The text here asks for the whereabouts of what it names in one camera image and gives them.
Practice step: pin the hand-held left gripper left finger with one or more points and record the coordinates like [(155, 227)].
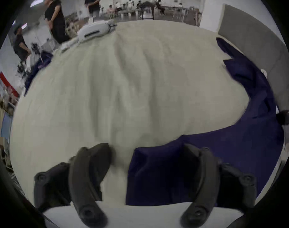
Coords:
[(85, 174)]

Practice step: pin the grey padded headboard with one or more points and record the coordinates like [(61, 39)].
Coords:
[(256, 39)]

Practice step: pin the dark blue garment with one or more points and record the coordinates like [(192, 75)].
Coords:
[(39, 65)]

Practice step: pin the dark blue shirt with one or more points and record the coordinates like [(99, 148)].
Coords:
[(253, 139)]

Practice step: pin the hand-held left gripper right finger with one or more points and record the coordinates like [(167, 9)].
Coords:
[(207, 174)]

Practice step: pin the group of people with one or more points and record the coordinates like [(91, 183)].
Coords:
[(135, 6)]

